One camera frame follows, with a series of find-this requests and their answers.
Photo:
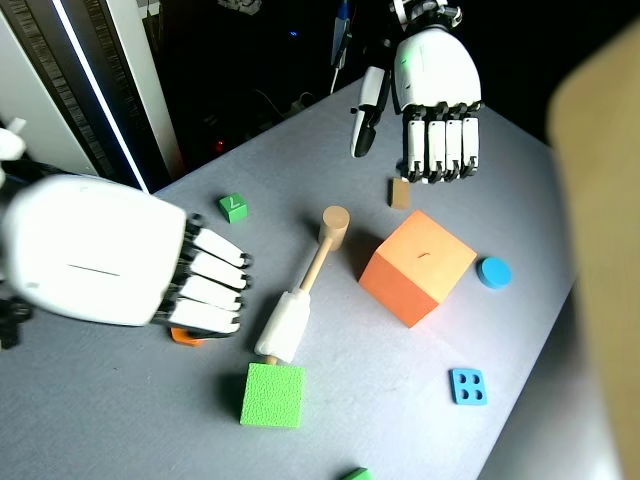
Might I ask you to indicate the green piece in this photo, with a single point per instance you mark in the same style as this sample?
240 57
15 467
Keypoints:
357 475

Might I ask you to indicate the grey table cloth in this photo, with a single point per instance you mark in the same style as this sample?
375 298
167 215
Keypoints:
150 425

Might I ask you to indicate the large orange foam cube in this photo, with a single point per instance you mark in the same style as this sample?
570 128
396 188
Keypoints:
400 290

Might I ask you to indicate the tan wooden rectangular block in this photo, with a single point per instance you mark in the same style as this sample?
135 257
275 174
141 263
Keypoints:
400 194

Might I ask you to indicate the tan wooden board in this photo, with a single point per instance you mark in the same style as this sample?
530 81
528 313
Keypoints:
605 225

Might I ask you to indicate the orange hexagon block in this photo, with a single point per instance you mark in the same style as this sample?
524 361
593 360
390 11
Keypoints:
185 340

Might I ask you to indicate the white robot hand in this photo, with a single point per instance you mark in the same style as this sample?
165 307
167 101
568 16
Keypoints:
100 250
435 70

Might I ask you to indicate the blue round disc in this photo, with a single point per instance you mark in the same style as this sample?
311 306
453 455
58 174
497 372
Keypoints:
494 272

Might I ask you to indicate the small green cube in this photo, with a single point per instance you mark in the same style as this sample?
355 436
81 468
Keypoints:
232 207

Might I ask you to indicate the wooden mallet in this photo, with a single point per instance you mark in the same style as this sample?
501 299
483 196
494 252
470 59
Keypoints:
290 320

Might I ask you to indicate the blue square block, four holes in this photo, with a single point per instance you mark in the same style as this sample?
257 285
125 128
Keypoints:
469 387

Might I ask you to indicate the white frame post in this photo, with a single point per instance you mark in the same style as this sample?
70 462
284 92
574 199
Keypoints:
135 75

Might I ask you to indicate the large green textured cube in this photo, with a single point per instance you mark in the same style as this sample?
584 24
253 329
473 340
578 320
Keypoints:
272 395

